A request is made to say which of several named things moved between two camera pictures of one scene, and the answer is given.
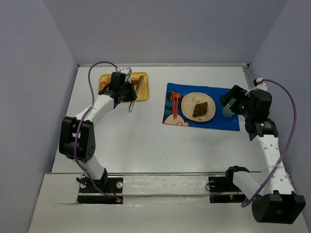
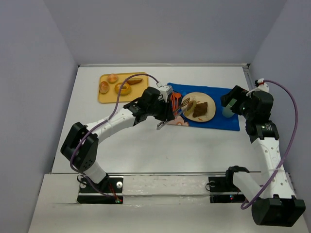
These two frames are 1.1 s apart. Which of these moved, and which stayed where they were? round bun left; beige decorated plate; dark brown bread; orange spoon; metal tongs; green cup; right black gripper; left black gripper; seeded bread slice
Moved: left black gripper; metal tongs; seeded bread slice
Stayed: right black gripper; round bun left; green cup; beige decorated plate; orange spoon; dark brown bread
